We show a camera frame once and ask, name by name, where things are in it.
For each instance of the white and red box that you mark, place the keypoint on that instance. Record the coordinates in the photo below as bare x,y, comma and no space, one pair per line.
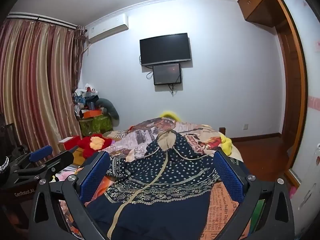
68,142

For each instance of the black chair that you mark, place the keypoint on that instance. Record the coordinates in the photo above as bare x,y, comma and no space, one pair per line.
8,135

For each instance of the grey pillow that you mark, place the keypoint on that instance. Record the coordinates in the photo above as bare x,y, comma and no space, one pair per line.
111,107

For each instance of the navy patterned hooded garment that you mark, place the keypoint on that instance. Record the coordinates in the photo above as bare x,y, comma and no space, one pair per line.
175,170

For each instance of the red plush toy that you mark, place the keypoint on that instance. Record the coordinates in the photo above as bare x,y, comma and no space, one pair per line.
93,143

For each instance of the white air conditioner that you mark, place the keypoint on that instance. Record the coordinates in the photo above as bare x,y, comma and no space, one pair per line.
107,28

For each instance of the black wall television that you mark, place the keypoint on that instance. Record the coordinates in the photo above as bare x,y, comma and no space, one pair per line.
165,48

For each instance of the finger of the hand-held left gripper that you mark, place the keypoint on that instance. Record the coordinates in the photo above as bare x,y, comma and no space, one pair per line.
62,158
40,153

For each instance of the printed blanket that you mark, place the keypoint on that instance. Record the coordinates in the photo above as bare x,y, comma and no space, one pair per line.
200,140

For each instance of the wooden door frame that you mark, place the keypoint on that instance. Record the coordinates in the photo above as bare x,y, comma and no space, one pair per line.
298,92

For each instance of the yellow blanket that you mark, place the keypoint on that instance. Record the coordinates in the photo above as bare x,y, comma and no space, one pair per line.
226,142

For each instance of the green covered box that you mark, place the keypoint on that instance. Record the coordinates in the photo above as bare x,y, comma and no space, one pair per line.
96,125

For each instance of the pile of household clutter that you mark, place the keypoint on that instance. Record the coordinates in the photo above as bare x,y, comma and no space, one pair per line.
83,97

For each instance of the white wardrobe door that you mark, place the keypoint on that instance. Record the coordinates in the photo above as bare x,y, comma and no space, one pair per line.
311,130

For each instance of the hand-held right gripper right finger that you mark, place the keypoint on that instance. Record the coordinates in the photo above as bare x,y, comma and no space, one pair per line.
228,175

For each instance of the wooden overhead cabinet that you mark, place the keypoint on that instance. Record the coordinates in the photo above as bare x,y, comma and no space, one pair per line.
257,2

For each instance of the orange box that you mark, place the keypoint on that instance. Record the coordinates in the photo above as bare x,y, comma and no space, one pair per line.
92,114

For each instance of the small black wall monitor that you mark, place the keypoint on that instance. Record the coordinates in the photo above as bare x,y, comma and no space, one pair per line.
167,73

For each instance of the striped red curtain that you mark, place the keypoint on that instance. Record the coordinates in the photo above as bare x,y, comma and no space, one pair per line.
37,80

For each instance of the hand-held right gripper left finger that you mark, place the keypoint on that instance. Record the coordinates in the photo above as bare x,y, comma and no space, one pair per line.
93,175

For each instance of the curtain rail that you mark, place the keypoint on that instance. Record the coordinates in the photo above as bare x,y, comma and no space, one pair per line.
42,20

